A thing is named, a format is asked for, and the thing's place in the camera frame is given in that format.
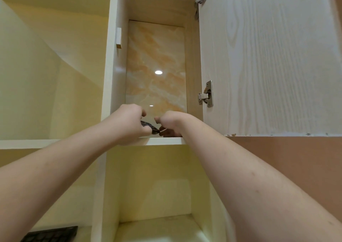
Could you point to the person's left hand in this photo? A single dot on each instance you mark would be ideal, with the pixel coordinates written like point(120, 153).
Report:
point(128, 124)

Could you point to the person's right hand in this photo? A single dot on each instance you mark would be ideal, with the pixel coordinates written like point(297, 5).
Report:
point(171, 122)

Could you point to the person's left fingers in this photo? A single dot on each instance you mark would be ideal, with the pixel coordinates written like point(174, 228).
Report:
point(143, 116)

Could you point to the person's right fingers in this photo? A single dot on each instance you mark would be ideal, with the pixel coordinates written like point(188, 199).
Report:
point(160, 124)

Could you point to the dark patterned small pouch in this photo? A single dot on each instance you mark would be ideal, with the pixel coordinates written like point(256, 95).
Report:
point(149, 126)

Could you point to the person's left forearm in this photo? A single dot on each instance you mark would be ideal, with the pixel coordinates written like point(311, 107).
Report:
point(57, 169)

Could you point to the person's right forearm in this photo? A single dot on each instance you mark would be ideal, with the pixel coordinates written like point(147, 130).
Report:
point(256, 180)

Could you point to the large metal cabinet hinge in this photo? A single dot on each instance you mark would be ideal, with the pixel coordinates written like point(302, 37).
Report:
point(206, 94)

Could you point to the white wooden cabinet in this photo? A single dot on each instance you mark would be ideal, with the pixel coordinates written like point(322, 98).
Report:
point(112, 62)

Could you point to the white door catch block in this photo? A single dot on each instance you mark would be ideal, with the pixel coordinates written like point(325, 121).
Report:
point(118, 38)

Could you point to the light wood cabinet door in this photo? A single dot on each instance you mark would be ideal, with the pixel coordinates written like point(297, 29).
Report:
point(267, 60)

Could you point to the black keyboard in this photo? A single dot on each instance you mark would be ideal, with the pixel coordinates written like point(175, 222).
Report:
point(52, 234)

